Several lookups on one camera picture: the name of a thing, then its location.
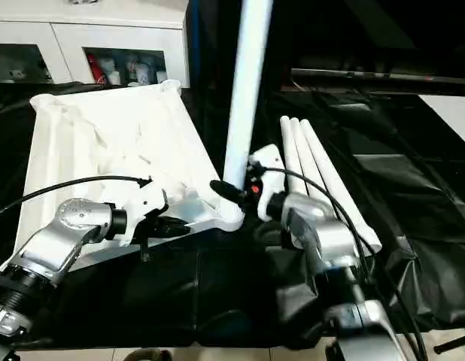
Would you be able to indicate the white plastic table leg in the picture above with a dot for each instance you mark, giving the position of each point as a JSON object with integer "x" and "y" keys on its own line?
{"x": 247, "y": 94}
{"x": 307, "y": 150}
{"x": 324, "y": 150}
{"x": 292, "y": 150}

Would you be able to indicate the white plastic table top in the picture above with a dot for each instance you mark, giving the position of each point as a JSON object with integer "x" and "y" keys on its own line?
{"x": 104, "y": 143}

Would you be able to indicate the grey robot body part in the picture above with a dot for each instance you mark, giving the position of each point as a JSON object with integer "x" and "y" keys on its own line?
{"x": 149, "y": 355}

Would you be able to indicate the small white cup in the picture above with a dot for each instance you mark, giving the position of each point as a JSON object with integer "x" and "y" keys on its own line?
{"x": 161, "y": 77}

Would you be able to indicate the black plastic mat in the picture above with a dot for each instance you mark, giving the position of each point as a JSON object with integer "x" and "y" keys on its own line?
{"x": 405, "y": 188}

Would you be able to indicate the long dark metal rod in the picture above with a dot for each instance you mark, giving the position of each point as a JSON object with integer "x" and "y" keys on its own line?
{"x": 368, "y": 74}

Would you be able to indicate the red bottle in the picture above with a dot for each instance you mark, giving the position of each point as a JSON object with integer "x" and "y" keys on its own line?
{"x": 95, "y": 69}

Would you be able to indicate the white cabinet with glass doors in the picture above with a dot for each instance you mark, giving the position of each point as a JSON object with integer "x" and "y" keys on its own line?
{"x": 104, "y": 37}

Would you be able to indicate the white flat board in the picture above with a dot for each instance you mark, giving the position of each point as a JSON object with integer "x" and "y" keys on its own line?
{"x": 450, "y": 113}

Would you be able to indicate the black stand leg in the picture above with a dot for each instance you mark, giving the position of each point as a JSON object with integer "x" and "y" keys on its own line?
{"x": 454, "y": 343}

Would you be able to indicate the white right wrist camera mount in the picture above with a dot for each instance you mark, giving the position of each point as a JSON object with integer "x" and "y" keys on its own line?
{"x": 272, "y": 176}

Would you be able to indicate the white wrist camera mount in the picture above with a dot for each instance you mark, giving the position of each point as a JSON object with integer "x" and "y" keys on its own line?
{"x": 142, "y": 207}
{"x": 272, "y": 176}

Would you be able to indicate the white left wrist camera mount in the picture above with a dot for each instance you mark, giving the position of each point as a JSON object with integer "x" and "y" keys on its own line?
{"x": 142, "y": 207}

